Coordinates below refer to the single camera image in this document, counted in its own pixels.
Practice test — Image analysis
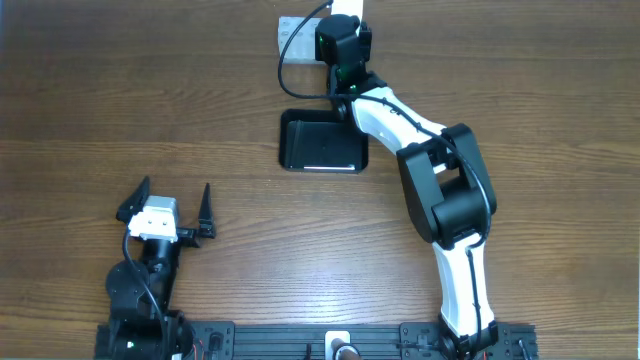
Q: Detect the white test tube rack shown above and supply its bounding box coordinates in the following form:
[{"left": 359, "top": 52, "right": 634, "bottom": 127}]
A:
[{"left": 277, "top": 16, "right": 326, "bottom": 65}]

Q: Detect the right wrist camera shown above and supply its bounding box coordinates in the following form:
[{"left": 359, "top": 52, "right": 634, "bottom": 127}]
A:
[{"left": 331, "top": 0, "right": 365, "bottom": 17}]

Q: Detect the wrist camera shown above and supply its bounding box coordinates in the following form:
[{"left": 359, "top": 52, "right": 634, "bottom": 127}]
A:
[
  {"left": 127, "top": 195, "right": 180, "bottom": 244},
  {"left": 331, "top": 0, "right": 365, "bottom": 17}
]

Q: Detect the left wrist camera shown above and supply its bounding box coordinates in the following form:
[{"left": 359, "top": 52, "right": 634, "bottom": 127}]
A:
[{"left": 127, "top": 195, "right": 180, "bottom": 244}]

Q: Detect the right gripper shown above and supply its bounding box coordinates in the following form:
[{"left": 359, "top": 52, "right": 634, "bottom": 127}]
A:
[{"left": 359, "top": 22, "right": 374, "bottom": 64}]

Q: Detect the black tray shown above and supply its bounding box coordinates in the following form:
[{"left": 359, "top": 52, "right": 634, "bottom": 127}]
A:
[{"left": 278, "top": 108, "right": 370, "bottom": 174}]

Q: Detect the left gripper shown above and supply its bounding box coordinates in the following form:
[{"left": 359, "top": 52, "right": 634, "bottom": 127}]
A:
[{"left": 115, "top": 175, "right": 217, "bottom": 249}]

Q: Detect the mounting rail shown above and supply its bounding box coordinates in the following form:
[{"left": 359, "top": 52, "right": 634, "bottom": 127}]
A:
[{"left": 94, "top": 321, "right": 539, "bottom": 360}]

